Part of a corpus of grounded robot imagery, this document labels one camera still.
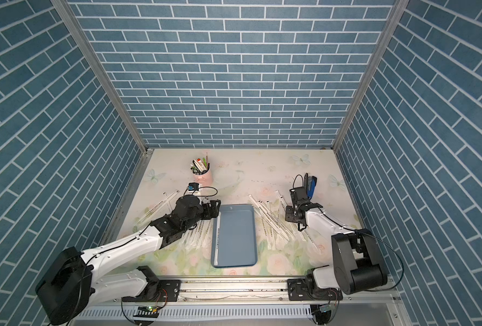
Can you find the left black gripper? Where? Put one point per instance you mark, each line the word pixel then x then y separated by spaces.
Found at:
pixel 208 214

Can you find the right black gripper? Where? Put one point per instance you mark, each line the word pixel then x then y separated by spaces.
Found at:
pixel 288 213

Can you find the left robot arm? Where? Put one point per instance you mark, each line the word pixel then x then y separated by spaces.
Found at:
pixel 78 279

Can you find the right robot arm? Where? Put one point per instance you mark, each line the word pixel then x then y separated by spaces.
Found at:
pixel 357 263

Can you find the right pile wrapped straws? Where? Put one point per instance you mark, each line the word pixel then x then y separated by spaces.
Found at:
pixel 277 231

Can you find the pile wrapped straws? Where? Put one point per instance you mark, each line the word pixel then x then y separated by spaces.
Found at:
pixel 277 231
pixel 198 236

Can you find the left pile wrapped straws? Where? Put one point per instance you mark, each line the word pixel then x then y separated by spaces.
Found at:
pixel 198 236

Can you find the blue plastic storage tray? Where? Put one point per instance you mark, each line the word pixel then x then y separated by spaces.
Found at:
pixel 237 239

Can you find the pink pen cup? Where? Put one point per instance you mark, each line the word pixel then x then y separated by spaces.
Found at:
pixel 204 179

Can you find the black and blue stapler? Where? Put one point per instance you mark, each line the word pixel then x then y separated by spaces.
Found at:
pixel 309 183

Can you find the green circuit board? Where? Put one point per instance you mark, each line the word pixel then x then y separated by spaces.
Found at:
pixel 146 312

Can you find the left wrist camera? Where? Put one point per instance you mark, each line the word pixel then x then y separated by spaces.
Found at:
pixel 193 189

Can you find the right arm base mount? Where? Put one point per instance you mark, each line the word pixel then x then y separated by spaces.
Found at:
pixel 301 289

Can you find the aluminium front rail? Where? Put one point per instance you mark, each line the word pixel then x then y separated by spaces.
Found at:
pixel 196 290

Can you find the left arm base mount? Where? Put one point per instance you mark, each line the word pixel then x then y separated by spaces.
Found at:
pixel 161 292

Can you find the white slotted cable duct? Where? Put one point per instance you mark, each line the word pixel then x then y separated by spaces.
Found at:
pixel 179 313

